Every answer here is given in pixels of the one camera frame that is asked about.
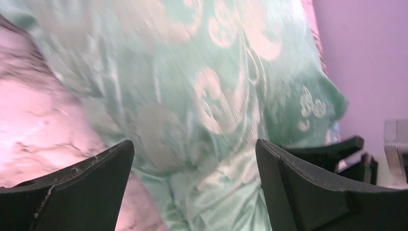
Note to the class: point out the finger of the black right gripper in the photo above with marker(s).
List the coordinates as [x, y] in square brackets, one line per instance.
[364, 170]
[328, 157]

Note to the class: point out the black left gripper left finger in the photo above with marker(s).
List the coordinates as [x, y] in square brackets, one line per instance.
[86, 196]

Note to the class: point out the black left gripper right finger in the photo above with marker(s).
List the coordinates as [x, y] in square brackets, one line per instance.
[301, 196]

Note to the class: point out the green patterned cloth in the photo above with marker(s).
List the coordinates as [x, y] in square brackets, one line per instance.
[194, 84]

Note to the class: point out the metal frame piece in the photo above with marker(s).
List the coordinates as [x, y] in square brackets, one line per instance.
[396, 148]

